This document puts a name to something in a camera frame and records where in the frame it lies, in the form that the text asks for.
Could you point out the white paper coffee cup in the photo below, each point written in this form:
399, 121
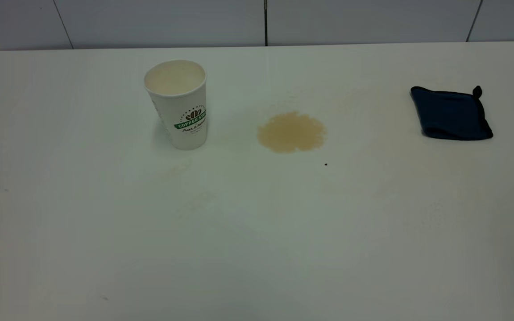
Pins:
181, 111

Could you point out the brown coffee spill stain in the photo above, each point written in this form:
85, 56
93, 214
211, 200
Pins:
292, 132

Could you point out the dark blue cloth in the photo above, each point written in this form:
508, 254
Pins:
451, 113

